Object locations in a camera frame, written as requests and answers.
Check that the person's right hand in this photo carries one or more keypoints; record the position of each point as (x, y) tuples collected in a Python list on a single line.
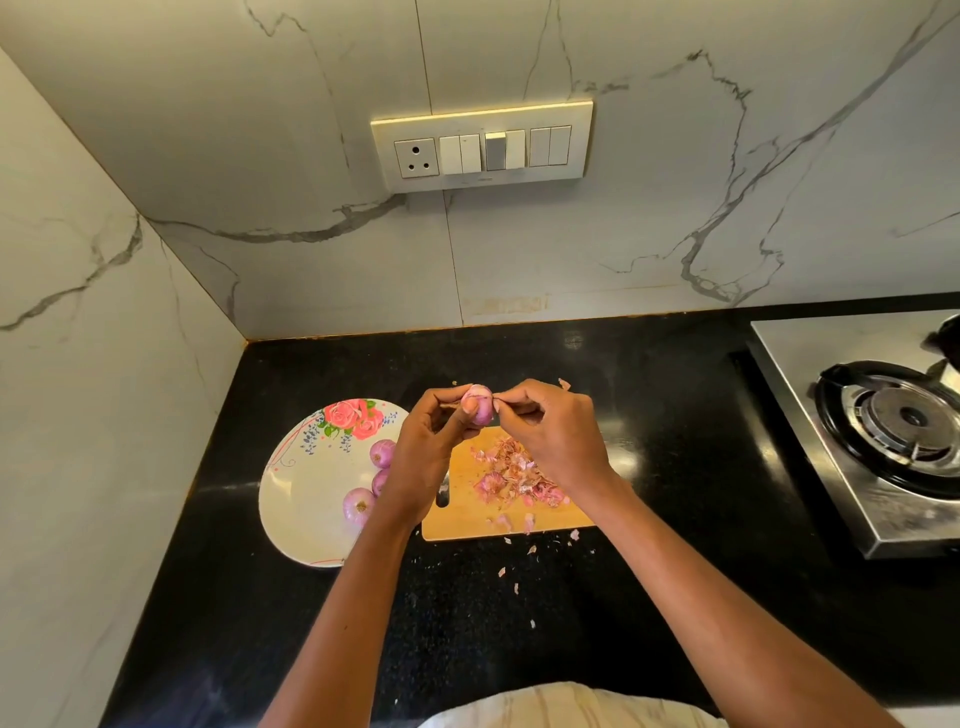
[(564, 438)]

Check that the person's left hand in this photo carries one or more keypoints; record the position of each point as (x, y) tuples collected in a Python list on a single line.
[(414, 465)]

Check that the small pink onion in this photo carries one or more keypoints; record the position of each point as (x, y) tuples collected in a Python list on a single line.
[(383, 452), (479, 404), (380, 480), (357, 506)]

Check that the pile of onion peels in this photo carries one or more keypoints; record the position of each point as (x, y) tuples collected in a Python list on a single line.
[(518, 477)]

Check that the wooden cutting board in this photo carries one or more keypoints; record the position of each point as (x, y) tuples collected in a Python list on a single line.
[(458, 522)]

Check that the person's left forearm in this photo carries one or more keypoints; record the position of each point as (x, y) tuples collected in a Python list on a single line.
[(342, 638)]

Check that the person's right forearm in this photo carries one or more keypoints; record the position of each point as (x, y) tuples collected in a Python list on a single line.
[(735, 615)]

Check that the black stone countertop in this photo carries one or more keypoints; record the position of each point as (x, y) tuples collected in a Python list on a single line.
[(675, 375)]

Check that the white floral plate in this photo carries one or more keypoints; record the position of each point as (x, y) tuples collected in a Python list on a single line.
[(300, 488)]

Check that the stainless steel gas stove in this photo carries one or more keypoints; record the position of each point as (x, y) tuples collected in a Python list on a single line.
[(783, 360)]

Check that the beige striped garment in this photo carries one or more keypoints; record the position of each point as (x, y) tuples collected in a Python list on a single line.
[(570, 707)]

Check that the black stove burner grate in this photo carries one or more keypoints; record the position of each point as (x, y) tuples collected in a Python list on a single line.
[(950, 342), (897, 428)]

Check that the white wall switch panel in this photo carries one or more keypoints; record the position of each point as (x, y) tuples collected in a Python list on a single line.
[(480, 147)]

